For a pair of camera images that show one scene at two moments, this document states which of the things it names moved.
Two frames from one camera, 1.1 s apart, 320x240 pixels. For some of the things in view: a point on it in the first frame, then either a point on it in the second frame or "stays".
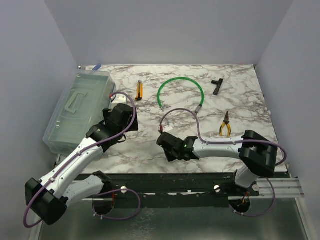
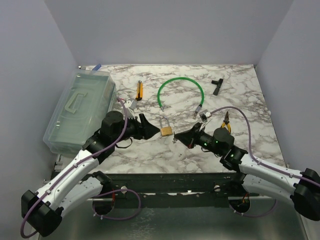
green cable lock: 199,107 stays
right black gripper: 169,157 → 187,137
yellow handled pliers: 226,121 stays
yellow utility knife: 140,90 stays
